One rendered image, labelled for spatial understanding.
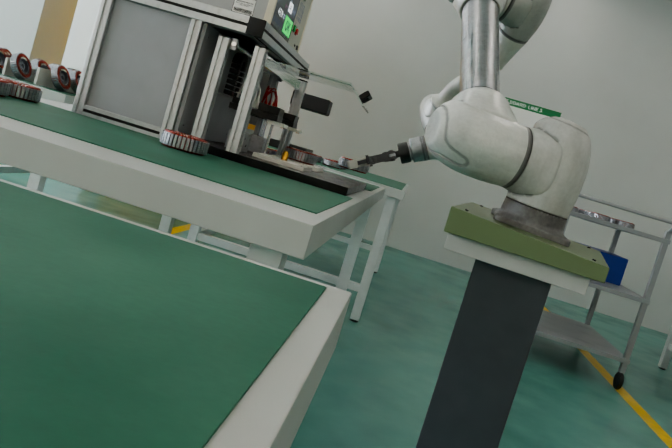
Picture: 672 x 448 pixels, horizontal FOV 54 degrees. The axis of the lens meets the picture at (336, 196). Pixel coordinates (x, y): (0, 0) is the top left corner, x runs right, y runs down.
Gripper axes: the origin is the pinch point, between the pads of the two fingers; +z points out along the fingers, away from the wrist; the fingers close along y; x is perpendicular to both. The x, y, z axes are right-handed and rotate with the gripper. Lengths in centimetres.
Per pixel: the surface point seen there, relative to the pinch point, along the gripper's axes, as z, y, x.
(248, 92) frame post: 17, -69, 22
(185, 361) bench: -8, -208, -13
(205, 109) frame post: 29, -70, 20
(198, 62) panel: 28, -69, 33
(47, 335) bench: -4, -211, -11
